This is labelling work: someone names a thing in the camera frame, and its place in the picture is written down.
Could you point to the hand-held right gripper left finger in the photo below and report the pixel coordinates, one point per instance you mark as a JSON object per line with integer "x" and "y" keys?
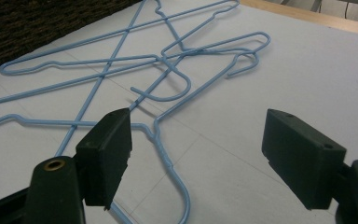
{"x": 104, "y": 155}

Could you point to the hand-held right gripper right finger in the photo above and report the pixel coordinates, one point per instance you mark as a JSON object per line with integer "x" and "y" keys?
{"x": 304, "y": 158}

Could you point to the brown woven basket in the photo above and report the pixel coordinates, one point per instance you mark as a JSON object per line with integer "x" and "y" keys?
{"x": 28, "y": 28}

